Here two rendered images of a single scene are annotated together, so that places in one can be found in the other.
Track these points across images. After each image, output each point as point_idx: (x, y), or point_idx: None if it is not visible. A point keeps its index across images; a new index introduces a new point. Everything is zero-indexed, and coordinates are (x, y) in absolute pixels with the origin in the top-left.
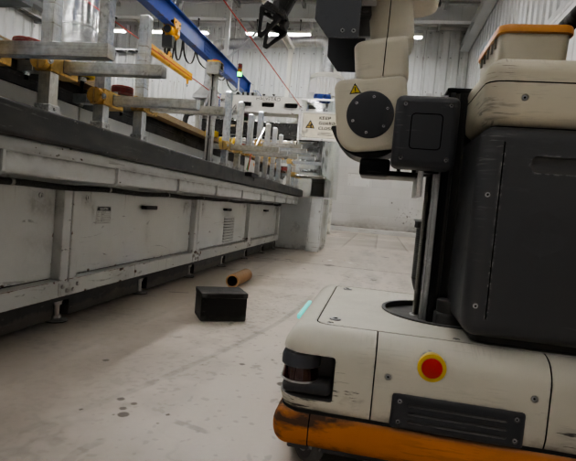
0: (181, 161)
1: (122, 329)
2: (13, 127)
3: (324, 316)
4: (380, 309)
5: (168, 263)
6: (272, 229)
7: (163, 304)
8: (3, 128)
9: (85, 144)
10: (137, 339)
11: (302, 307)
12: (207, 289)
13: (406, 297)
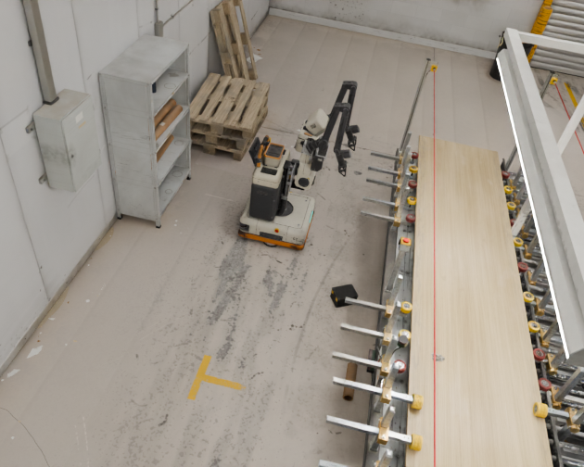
0: (385, 256)
1: (373, 278)
2: (391, 190)
3: (308, 202)
4: (294, 208)
5: None
6: None
7: (374, 316)
8: (391, 189)
9: (389, 208)
10: (362, 270)
11: (302, 326)
12: (351, 290)
13: (282, 220)
